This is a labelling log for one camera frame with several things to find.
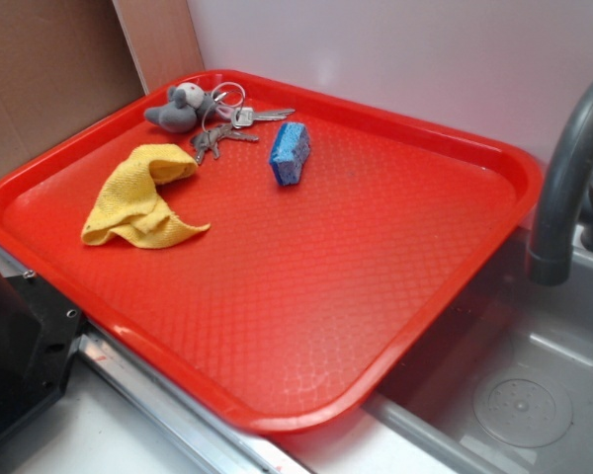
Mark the silver keys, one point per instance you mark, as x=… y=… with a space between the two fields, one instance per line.
x=216 y=130

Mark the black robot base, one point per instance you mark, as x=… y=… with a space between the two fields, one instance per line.
x=39 y=335

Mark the red plastic tray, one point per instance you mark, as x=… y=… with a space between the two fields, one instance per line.
x=298 y=300

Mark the blue sponge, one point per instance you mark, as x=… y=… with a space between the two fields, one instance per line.
x=290 y=150

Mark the yellow cloth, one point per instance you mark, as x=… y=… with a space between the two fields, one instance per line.
x=129 y=205

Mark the grey sink basin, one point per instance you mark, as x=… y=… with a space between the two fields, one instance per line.
x=502 y=381

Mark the brown cardboard panel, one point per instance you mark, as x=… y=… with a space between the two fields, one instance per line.
x=66 y=64

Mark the grey faucet spout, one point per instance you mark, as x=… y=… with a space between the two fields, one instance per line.
x=563 y=201

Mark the grey plush donkey keychain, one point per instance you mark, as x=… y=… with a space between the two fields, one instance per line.
x=189 y=105

